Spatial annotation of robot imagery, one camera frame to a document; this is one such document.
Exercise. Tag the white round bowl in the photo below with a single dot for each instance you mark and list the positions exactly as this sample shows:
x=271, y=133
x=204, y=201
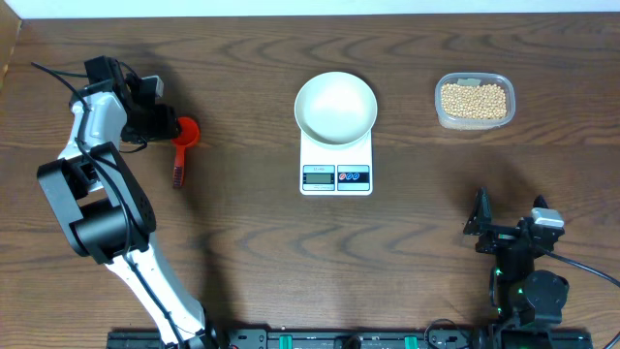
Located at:
x=335, y=109

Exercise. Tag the soybeans pile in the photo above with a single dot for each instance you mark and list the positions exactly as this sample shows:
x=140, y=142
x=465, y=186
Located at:
x=474, y=102

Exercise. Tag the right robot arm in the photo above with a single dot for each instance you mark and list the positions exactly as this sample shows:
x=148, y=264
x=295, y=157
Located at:
x=527, y=297

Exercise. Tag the cardboard panel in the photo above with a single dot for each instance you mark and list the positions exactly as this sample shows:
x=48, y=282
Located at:
x=10, y=25

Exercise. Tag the clear plastic container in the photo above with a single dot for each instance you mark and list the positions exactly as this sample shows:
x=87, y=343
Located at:
x=474, y=79

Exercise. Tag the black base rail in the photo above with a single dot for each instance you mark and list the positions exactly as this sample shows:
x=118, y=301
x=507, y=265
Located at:
x=435, y=338

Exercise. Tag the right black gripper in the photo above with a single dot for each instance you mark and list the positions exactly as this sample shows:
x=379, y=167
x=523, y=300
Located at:
x=498, y=237

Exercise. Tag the white digital kitchen scale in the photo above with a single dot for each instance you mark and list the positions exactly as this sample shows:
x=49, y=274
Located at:
x=336, y=171

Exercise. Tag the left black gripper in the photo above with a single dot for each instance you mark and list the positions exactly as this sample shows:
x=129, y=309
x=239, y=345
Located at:
x=161, y=122

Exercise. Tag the red plastic measuring scoop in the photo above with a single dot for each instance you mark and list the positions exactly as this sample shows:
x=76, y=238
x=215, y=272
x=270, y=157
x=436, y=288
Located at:
x=189, y=136

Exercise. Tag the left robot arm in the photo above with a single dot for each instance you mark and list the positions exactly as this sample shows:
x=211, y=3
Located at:
x=101, y=208

